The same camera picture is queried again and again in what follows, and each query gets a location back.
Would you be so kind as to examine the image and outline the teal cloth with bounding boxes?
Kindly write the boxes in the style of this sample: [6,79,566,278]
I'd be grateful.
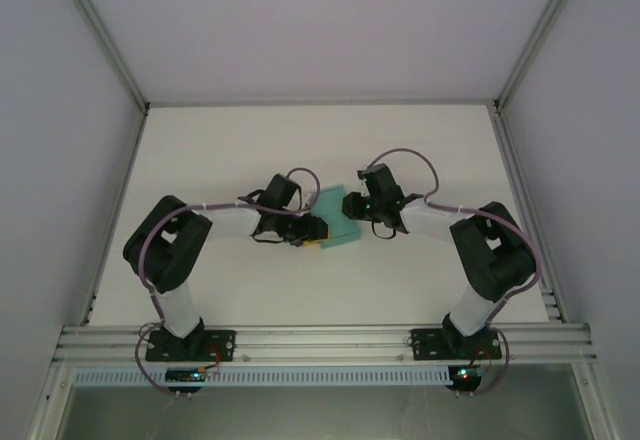
[311,184,363,252]

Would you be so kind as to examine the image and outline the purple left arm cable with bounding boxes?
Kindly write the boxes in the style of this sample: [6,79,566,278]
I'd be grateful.
[131,166,324,399]

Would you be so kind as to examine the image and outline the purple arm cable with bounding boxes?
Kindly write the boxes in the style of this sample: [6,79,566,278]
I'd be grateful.
[131,166,324,399]
[363,147,545,399]

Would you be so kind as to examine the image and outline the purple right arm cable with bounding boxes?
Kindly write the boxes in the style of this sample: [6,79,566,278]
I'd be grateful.
[363,147,545,399]

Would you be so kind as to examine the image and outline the aluminium front mounting rail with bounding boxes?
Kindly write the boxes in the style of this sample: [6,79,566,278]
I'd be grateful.
[51,322,599,364]

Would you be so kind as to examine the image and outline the slotted grey cable duct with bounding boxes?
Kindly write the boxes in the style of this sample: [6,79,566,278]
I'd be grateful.
[72,363,451,387]

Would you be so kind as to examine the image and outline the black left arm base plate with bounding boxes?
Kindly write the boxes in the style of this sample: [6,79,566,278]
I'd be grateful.
[144,328,237,363]

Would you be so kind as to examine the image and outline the aluminium side frame rail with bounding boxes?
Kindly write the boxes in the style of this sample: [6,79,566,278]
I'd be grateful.
[491,105,570,325]

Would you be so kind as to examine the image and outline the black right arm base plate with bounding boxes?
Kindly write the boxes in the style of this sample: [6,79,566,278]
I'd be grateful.
[409,326,503,362]

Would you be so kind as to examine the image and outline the aluminium corner frame post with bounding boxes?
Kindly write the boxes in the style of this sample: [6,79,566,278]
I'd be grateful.
[493,0,594,112]
[51,0,152,112]

